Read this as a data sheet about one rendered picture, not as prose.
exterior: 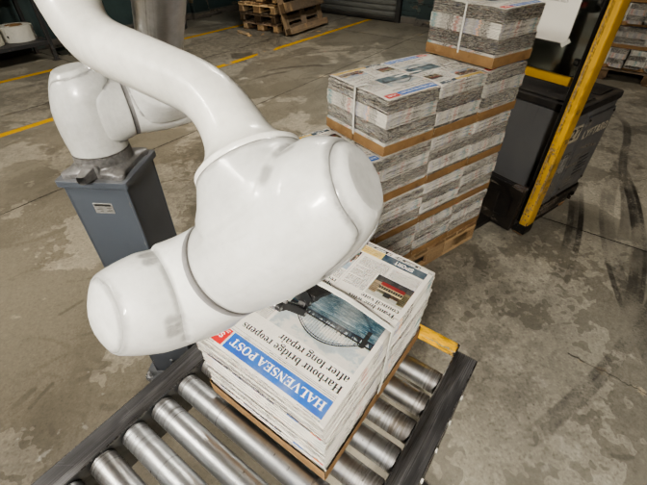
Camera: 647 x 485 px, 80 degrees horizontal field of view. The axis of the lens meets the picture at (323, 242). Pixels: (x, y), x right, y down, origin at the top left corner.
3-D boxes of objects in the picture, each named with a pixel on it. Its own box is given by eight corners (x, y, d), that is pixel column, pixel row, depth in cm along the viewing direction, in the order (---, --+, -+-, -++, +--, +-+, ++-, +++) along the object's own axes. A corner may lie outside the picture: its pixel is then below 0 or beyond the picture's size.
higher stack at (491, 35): (396, 224, 256) (431, -4, 172) (427, 209, 269) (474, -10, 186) (441, 256, 232) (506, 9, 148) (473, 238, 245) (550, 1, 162)
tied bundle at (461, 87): (374, 112, 189) (377, 62, 174) (416, 99, 202) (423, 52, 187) (431, 140, 165) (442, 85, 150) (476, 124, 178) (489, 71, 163)
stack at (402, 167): (237, 302, 204) (206, 162, 150) (397, 224, 256) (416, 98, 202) (273, 354, 180) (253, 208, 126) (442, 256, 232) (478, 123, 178)
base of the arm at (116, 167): (51, 187, 105) (41, 168, 101) (93, 149, 122) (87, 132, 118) (116, 189, 104) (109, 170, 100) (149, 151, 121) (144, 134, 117)
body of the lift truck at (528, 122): (446, 183, 296) (472, 74, 244) (490, 163, 320) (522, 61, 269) (529, 228, 253) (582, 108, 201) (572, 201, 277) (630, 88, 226)
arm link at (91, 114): (66, 142, 113) (30, 63, 99) (132, 129, 120) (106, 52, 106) (71, 165, 102) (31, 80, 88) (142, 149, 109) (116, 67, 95)
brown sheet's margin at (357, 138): (325, 125, 175) (325, 115, 172) (373, 111, 188) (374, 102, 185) (382, 157, 152) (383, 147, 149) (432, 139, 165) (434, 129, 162)
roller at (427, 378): (278, 303, 107) (288, 288, 108) (438, 398, 86) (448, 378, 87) (271, 297, 103) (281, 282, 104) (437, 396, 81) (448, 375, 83)
